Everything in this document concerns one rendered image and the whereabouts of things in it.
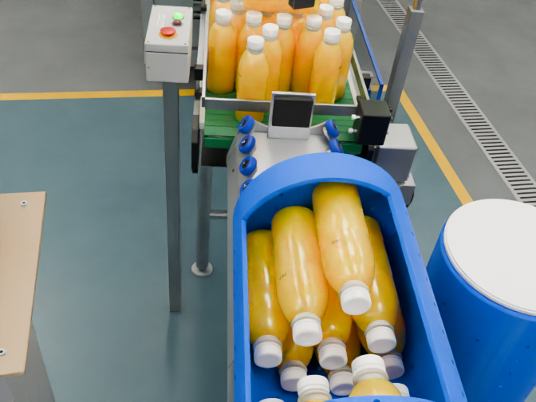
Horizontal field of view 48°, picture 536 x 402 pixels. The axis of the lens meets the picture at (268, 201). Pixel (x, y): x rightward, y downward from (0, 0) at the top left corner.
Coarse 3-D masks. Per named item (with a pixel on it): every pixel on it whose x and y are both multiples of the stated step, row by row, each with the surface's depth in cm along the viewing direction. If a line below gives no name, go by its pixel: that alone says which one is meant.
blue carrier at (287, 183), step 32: (288, 160) 91; (320, 160) 89; (352, 160) 90; (256, 192) 91; (288, 192) 95; (384, 192) 89; (256, 224) 100; (384, 224) 101; (416, 256) 82; (416, 288) 76; (416, 320) 90; (416, 352) 88; (448, 352) 72; (256, 384) 86; (416, 384) 86; (448, 384) 66
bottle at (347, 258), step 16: (320, 192) 90; (336, 192) 89; (352, 192) 89; (320, 208) 88; (336, 208) 86; (352, 208) 86; (320, 224) 87; (336, 224) 84; (352, 224) 84; (320, 240) 85; (336, 240) 82; (352, 240) 82; (368, 240) 84; (336, 256) 80; (352, 256) 80; (368, 256) 81; (336, 272) 80; (352, 272) 79; (368, 272) 80; (336, 288) 80; (368, 288) 79
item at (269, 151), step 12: (264, 132) 145; (312, 132) 146; (264, 144) 141; (276, 144) 142; (288, 144) 142; (300, 144) 142; (312, 144) 143; (324, 144) 143; (228, 156) 149; (264, 156) 138; (276, 156) 138; (288, 156) 139; (228, 168) 146; (264, 168) 135; (228, 180) 143; (228, 192) 140; (228, 204) 137; (228, 216) 134; (228, 228) 131; (228, 240) 129; (228, 252) 126; (228, 264) 124; (228, 276) 121; (228, 288) 119; (228, 300) 117; (228, 312) 115; (228, 324) 113; (228, 336) 111; (228, 348) 109; (228, 360) 107; (228, 372) 105; (228, 384) 104; (228, 396) 102
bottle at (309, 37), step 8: (304, 32) 151; (312, 32) 150; (320, 32) 151; (304, 40) 151; (312, 40) 151; (320, 40) 151; (296, 48) 155; (304, 48) 152; (312, 48) 152; (296, 56) 156; (304, 56) 153; (312, 56) 153; (296, 64) 156; (304, 64) 155; (296, 72) 158; (304, 72) 156; (296, 80) 159; (304, 80) 158; (296, 88) 160; (304, 88) 159
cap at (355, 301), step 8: (352, 288) 78; (360, 288) 78; (344, 296) 78; (352, 296) 77; (360, 296) 77; (368, 296) 78; (344, 304) 77; (352, 304) 78; (360, 304) 78; (368, 304) 78; (352, 312) 79; (360, 312) 79
